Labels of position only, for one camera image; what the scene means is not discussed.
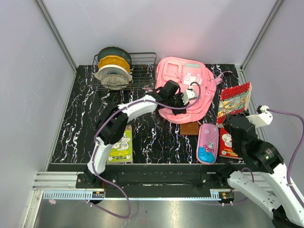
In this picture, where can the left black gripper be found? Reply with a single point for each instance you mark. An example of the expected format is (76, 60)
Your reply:
(178, 111)

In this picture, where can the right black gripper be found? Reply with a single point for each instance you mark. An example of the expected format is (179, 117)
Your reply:
(226, 125)

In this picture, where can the pink student backpack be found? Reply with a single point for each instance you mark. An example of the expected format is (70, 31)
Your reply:
(184, 72)

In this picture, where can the red treehouse paperback book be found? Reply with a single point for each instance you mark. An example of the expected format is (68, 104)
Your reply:
(233, 100)

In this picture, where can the green paperback book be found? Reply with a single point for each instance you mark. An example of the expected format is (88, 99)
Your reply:
(122, 151)

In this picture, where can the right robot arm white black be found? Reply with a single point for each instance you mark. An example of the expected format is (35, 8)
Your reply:
(285, 206)

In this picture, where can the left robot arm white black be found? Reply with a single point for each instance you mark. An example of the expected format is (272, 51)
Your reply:
(115, 118)

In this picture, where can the pink cartoon pencil case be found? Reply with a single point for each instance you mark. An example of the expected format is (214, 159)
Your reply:
(207, 148)

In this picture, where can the brown leather wallet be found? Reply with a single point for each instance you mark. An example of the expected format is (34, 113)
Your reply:
(191, 128)

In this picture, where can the grey patterned plate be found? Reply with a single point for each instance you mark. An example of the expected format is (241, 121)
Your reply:
(114, 82)

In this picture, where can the white rimmed plate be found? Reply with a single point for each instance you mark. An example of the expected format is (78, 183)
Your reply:
(112, 70)

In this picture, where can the yellow dotted plate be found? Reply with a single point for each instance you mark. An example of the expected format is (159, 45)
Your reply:
(114, 60)

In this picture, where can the dark green plate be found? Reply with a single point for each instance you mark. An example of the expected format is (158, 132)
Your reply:
(114, 51)

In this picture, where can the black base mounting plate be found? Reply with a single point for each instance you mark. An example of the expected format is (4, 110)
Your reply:
(198, 176)

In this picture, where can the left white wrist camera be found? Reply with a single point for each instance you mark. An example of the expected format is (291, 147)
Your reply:
(188, 95)

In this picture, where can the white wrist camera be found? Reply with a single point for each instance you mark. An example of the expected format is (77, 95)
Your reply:
(188, 95)
(262, 118)

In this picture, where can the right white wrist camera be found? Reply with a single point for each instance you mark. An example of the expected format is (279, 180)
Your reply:
(262, 118)

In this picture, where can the metal wire dish rack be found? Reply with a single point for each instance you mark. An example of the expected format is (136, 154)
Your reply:
(142, 71)

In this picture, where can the aluminium frame rail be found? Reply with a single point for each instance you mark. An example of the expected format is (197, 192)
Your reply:
(67, 180)

